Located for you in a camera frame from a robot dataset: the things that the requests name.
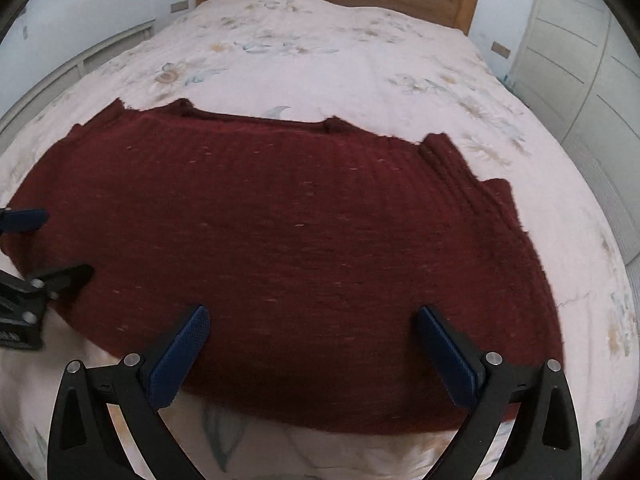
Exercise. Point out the white panelled wardrobe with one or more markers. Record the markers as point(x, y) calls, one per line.
point(585, 60)

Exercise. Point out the bed with floral duvet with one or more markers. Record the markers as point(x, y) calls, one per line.
point(350, 75)

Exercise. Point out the dark red knitted sweater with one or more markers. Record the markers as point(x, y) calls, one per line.
point(280, 240)

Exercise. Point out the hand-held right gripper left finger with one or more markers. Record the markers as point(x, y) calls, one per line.
point(177, 360)

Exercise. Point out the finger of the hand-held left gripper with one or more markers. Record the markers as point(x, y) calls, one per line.
point(25, 220)
point(60, 280)

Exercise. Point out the beige wall socket plate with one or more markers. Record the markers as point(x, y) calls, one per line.
point(500, 50)
point(180, 7)

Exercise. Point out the white low wall cabinet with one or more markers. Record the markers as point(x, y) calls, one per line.
point(75, 60)

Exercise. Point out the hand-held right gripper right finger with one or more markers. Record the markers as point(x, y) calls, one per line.
point(447, 360)

